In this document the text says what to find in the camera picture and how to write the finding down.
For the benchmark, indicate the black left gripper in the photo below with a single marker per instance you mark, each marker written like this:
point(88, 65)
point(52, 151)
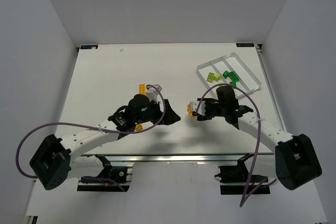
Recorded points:
point(163, 112)

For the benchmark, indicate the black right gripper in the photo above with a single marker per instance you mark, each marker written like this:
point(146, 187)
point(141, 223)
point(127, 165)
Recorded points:
point(207, 109)

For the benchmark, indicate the yellow round printed brick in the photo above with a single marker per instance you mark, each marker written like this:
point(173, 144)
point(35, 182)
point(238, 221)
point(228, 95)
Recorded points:
point(189, 111)

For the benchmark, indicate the green upside-down plate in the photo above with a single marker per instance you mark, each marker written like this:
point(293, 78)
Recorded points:
point(233, 77)

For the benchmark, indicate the lime green 2x3 brick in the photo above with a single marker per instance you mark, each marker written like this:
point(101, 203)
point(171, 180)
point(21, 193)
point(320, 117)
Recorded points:
point(210, 77)

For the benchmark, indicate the dark green brick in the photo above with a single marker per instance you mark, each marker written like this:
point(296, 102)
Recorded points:
point(226, 74)

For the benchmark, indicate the lime green 2x2 brick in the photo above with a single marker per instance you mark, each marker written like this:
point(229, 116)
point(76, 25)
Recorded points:
point(217, 76)

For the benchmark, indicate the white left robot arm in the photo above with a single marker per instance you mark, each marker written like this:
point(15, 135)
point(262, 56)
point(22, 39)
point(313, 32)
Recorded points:
point(61, 158)

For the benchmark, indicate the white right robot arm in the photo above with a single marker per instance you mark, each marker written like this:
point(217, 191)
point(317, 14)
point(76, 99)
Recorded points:
point(296, 162)

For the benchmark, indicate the yellow upside-down brick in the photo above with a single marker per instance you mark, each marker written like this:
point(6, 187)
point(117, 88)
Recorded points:
point(138, 127)

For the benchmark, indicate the white three-compartment tray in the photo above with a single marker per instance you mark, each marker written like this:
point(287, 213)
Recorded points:
point(228, 69)

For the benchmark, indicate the yellow 2x4 brick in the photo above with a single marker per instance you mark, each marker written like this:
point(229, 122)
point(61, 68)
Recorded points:
point(142, 89)

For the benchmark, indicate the right blue table label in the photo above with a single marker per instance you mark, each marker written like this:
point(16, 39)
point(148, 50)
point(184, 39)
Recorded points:
point(243, 45)

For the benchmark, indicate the blue table label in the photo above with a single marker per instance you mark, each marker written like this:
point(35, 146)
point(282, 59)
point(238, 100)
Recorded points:
point(88, 47)
point(243, 45)

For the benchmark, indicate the left blue table label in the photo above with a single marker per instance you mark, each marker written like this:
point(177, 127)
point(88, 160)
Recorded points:
point(88, 47)

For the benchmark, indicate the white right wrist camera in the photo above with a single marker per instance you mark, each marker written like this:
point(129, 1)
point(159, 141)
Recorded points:
point(198, 108)

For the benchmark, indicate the aluminium table rail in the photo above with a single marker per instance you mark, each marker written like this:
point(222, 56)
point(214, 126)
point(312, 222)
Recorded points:
point(168, 158)

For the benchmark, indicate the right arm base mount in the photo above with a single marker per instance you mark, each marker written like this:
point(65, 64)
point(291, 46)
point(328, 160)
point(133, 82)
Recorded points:
point(233, 179)

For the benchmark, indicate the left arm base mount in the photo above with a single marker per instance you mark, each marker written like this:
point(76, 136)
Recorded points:
point(102, 175)

